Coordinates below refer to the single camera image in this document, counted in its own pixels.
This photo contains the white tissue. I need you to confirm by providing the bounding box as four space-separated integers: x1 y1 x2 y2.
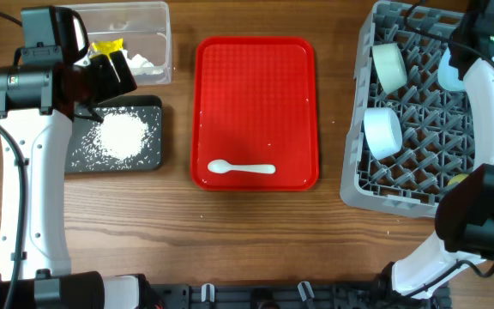
122 49 164 76

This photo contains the white plastic spoon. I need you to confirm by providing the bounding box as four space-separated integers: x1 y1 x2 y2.
208 159 276 174

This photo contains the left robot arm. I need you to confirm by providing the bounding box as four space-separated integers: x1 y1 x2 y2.
0 6 152 308

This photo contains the white rice pile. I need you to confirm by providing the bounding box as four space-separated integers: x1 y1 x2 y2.
69 106 160 168

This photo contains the green small bowl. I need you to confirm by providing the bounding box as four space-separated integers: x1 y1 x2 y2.
371 43 407 94

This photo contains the light blue plate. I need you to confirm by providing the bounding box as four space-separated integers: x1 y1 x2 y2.
437 48 466 92

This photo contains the light blue rice bowl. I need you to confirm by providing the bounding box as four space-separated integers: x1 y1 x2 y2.
364 107 403 160

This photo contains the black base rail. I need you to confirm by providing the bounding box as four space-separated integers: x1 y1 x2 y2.
152 281 453 309

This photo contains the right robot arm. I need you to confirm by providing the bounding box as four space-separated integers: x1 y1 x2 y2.
379 1 494 301

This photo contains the yellow foil wrapper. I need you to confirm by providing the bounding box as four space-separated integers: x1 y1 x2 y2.
88 38 124 58

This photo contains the red serving tray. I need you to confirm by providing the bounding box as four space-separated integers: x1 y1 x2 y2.
190 36 319 191

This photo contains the grey dishwasher rack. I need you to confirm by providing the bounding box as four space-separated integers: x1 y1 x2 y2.
340 1 475 217

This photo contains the clear plastic bin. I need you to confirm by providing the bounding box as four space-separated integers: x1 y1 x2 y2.
70 1 172 86

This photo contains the black plastic tray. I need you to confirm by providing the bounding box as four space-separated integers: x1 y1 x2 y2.
63 94 164 174

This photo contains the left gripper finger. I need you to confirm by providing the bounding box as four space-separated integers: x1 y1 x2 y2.
89 54 120 101
110 51 137 94

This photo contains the yellow plastic cup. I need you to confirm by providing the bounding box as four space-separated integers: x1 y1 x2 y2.
447 173 468 186

